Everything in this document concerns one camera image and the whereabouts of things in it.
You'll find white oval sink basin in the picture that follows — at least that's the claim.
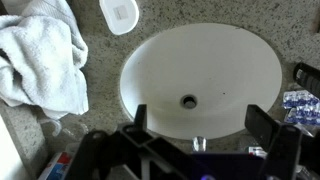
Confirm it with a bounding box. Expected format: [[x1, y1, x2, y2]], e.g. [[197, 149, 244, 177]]
[[119, 22, 283, 140]]

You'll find black dropper bottle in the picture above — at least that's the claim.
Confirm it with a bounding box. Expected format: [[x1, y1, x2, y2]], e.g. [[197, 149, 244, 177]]
[[293, 62, 320, 98]]

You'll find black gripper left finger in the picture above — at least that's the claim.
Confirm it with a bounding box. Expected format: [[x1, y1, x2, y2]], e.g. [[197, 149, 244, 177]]
[[64, 104, 188, 180]]

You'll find white towel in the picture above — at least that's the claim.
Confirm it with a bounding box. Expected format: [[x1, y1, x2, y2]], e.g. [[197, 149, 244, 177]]
[[0, 0, 90, 120]]

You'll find blue blister pack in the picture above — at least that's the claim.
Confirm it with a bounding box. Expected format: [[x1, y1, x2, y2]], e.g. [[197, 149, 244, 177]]
[[284, 105, 320, 126], [282, 89, 320, 109]]

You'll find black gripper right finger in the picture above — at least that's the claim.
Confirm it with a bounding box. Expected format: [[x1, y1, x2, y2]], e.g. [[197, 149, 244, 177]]
[[244, 104, 320, 180]]

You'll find sink drain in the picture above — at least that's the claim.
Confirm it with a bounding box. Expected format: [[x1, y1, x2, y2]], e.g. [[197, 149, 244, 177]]
[[180, 94, 198, 110]]

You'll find chrome faucet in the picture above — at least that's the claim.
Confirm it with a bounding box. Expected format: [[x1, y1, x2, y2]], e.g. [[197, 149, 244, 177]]
[[192, 135, 208, 153]]

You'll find white toothpaste tube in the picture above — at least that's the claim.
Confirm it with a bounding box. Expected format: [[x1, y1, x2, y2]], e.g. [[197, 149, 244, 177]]
[[38, 151, 73, 180]]

